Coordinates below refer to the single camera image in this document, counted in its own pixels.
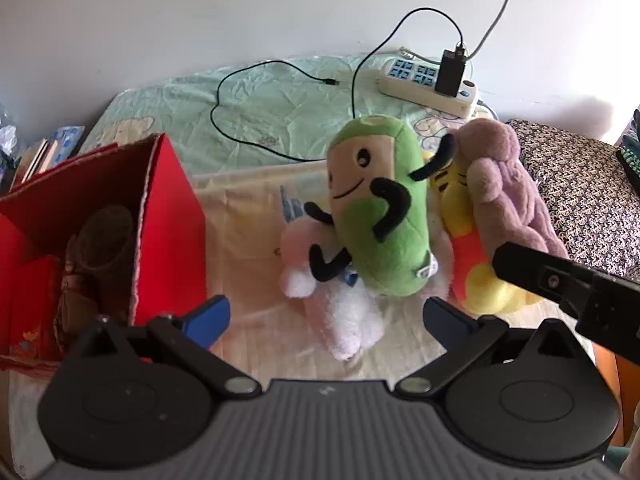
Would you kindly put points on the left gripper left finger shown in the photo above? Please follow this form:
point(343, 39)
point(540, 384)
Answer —
point(184, 341)

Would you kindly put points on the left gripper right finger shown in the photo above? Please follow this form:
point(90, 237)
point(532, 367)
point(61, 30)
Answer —
point(466, 340)

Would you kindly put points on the yellow tiger plush toy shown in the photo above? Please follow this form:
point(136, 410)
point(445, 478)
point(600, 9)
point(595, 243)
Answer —
point(465, 276)

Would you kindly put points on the white bunny plush toy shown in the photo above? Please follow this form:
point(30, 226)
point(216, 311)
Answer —
point(349, 318)

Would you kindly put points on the purple teddy bear plush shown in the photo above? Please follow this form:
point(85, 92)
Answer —
point(506, 202)

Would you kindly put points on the green bean plush toy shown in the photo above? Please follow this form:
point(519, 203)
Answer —
point(378, 188)

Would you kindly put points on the patterned dark cushion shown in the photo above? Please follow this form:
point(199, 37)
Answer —
point(593, 208)

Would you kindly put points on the red cardboard box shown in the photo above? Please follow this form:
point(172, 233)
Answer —
point(117, 232)

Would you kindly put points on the green folded cloth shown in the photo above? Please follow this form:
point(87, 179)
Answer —
point(628, 153)

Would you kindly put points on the stack of books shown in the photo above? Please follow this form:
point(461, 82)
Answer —
point(20, 163)

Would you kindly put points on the green cartoon bed sheet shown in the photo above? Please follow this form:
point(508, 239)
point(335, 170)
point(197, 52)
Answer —
point(221, 120)

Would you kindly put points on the white power strip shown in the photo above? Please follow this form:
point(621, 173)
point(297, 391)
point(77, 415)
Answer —
point(414, 81)

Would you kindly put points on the black charger adapter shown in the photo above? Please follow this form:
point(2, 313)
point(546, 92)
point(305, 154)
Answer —
point(450, 73)

